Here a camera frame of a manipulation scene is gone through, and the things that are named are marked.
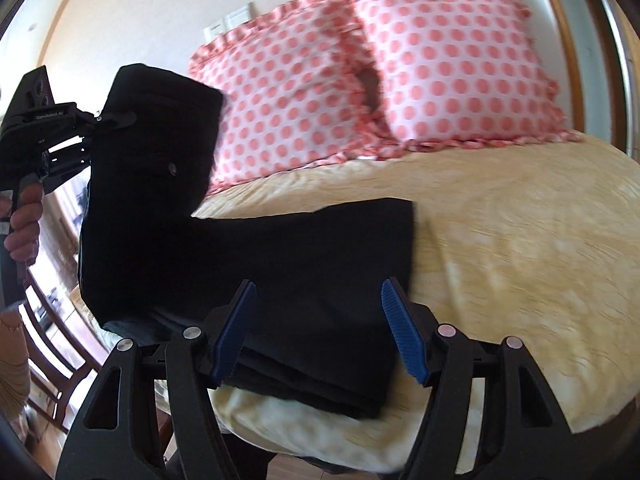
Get person's left hand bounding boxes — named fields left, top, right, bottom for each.
left=1, top=182, right=44, bottom=266

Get black pants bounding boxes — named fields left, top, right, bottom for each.
left=79, top=64, right=414, bottom=419

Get wooden door frame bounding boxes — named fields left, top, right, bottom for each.
left=546, top=0, right=639, bottom=157

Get white wall socket plates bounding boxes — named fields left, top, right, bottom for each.
left=203, top=3, right=253, bottom=44

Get cream yellow bedspread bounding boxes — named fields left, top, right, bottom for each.
left=198, top=136, right=639, bottom=469

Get polka dot pillow near window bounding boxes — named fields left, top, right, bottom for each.
left=189, top=0, right=381, bottom=193

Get dark wooden chair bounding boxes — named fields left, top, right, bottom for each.
left=20, top=274, right=101, bottom=434

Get polka dot pillow near door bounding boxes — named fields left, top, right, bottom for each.
left=352, top=0, right=582, bottom=156

